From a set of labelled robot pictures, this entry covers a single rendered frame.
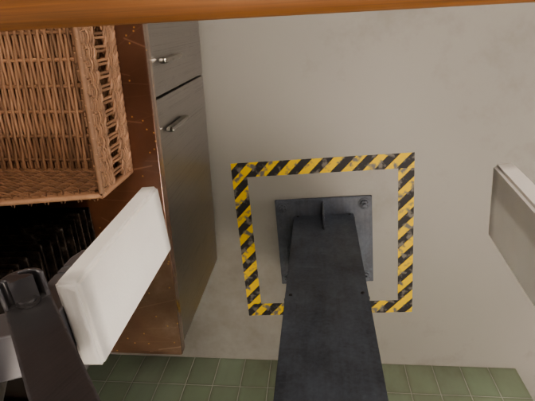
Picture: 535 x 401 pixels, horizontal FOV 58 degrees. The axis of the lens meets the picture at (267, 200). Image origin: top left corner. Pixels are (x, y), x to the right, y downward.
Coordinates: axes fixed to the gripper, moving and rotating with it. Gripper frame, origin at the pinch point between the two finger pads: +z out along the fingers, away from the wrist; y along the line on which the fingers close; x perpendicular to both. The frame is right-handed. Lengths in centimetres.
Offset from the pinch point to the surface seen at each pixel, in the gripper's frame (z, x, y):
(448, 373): 124, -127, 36
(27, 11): 13.8, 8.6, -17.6
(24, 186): 62, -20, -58
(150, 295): 72, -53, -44
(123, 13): 14.2, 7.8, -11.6
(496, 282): 130, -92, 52
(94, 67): 65, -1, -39
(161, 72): 85, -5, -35
